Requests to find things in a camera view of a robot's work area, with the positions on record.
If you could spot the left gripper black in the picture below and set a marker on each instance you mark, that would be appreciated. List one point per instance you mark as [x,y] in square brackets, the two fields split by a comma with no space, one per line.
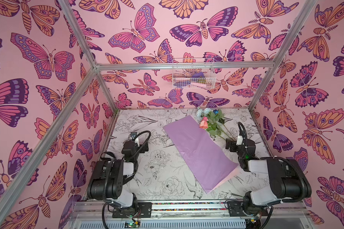
[143,147]

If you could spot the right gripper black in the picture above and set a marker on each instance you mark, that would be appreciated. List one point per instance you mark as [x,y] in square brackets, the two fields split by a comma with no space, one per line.
[231,144]

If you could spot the purple pink wrapping paper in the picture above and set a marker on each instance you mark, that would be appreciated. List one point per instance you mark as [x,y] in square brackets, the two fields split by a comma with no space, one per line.
[206,160]

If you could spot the orange pink fake rose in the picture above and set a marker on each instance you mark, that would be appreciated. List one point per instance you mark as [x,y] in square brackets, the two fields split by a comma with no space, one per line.
[212,132]

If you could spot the white fake flower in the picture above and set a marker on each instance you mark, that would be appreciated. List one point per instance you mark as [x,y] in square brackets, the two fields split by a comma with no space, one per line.
[203,115]

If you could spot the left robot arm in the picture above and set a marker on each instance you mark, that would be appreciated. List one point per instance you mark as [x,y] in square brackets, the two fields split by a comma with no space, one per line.
[111,174]

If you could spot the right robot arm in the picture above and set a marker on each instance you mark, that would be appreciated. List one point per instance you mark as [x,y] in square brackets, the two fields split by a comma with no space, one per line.
[287,182]

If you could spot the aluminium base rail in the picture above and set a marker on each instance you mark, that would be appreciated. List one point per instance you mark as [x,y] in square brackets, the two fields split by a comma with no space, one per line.
[189,214]

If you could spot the white wire basket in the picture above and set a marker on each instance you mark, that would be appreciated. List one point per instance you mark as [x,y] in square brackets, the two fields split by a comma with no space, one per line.
[193,73]

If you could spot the aluminium frame structure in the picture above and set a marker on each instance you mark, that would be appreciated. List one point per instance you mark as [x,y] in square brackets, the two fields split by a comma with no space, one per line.
[15,190]

